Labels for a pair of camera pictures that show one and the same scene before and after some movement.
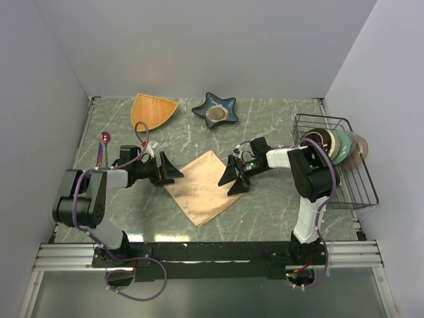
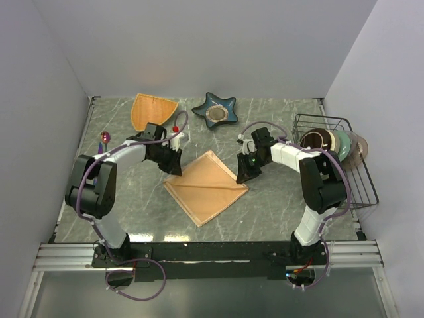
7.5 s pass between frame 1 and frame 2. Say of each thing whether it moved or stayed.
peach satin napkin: stayed
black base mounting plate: stayed
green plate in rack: stayed
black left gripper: moved
